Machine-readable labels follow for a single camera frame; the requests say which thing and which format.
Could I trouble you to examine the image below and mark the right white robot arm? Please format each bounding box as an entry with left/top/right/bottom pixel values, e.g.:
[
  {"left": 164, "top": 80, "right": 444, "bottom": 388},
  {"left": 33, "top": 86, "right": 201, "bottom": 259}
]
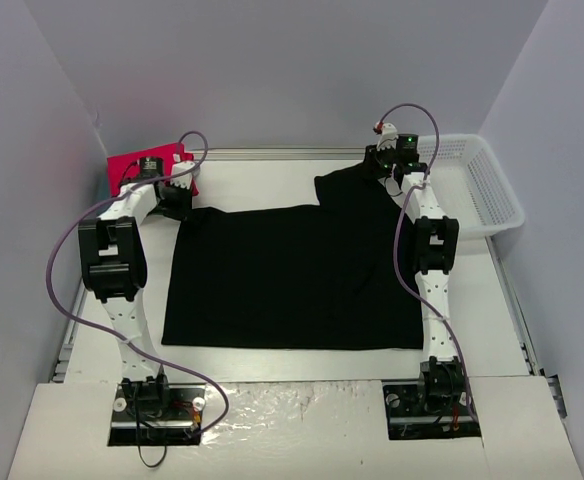
[{"left": 364, "top": 123, "right": 465, "bottom": 413}]

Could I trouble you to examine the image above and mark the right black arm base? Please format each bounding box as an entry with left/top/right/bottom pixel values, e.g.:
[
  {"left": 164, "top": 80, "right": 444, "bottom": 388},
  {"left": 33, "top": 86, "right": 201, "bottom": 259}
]
[{"left": 382, "top": 382, "right": 481, "bottom": 441}]

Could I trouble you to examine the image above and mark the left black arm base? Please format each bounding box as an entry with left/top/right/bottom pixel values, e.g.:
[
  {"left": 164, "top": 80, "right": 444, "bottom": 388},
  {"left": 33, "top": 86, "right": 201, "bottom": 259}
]
[{"left": 107, "top": 384, "right": 206, "bottom": 447}]

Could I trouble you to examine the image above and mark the white plastic basket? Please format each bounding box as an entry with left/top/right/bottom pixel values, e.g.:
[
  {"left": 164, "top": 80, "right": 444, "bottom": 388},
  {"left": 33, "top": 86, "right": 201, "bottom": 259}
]
[{"left": 418, "top": 134, "right": 525, "bottom": 240}]

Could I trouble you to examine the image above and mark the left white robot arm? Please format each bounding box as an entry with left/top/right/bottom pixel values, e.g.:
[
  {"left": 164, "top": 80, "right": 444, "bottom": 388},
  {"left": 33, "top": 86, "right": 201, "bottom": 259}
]
[{"left": 78, "top": 156, "right": 174, "bottom": 420}]

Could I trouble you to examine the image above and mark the folded teal t shirt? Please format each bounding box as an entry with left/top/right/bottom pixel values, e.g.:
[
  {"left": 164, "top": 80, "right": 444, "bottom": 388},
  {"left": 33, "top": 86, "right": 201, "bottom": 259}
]
[{"left": 96, "top": 177, "right": 111, "bottom": 201}]

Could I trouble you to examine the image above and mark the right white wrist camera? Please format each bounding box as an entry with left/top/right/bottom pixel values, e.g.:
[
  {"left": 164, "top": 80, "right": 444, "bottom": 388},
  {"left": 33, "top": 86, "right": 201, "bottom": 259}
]
[{"left": 373, "top": 121, "right": 398, "bottom": 151}]

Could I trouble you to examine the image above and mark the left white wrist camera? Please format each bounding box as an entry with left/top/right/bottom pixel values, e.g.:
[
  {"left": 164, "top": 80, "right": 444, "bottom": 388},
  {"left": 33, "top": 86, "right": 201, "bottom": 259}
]
[{"left": 169, "top": 153, "right": 199, "bottom": 190}]

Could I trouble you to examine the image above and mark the aluminium table rail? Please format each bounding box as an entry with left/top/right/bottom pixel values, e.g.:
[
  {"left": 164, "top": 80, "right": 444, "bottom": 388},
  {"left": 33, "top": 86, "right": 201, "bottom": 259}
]
[{"left": 206, "top": 147, "right": 364, "bottom": 162}]

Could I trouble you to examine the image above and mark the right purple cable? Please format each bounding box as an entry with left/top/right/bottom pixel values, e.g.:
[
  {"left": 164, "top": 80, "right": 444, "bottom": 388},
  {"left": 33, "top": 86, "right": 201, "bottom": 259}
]
[{"left": 377, "top": 103, "right": 477, "bottom": 421}]

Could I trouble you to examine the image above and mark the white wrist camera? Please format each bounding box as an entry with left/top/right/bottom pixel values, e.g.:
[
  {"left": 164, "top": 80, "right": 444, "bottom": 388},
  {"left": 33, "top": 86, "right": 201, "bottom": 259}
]
[
  {"left": 373, "top": 121, "right": 398, "bottom": 151},
  {"left": 169, "top": 153, "right": 199, "bottom": 190}
]

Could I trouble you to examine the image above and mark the black loop cable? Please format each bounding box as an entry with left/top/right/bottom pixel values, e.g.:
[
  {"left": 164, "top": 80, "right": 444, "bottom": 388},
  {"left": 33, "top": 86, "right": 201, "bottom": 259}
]
[{"left": 136, "top": 429, "right": 169, "bottom": 470}]

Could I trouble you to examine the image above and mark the black t shirt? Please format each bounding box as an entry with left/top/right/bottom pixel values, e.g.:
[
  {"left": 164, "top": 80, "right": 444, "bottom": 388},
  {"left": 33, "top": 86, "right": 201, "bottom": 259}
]
[{"left": 162, "top": 165, "right": 423, "bottom": 350}]

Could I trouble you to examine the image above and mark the purple cable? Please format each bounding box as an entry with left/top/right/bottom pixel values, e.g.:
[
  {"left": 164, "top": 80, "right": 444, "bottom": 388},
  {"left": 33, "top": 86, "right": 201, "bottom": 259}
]
[
  {"left": 377, "top": 103, "right": 477, "bottom": 421},
  {"left": 45, "top": 130, "right": 229, "bottom": 434}
]

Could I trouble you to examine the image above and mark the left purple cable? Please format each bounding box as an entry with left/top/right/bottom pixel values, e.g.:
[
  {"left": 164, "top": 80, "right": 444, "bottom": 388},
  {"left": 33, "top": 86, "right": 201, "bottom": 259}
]
[{"left": 45, "top": 130, "right": 229, "bottom": 434}]

